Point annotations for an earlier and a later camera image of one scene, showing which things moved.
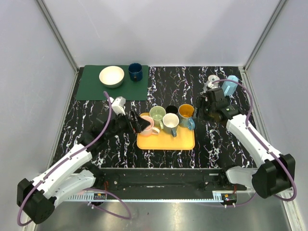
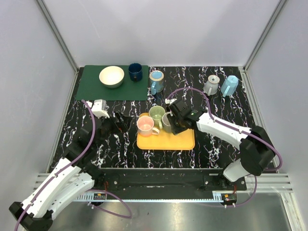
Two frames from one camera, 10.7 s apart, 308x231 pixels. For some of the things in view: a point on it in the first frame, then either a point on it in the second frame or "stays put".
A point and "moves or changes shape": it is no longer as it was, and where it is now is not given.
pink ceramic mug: [149, 130] stays put
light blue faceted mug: [229, 87] stays put
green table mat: [91, 88] stays put
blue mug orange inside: [186, 111] moves or changes shape
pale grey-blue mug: [211, 78] stays put
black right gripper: [200, 104] -> [174, 130]
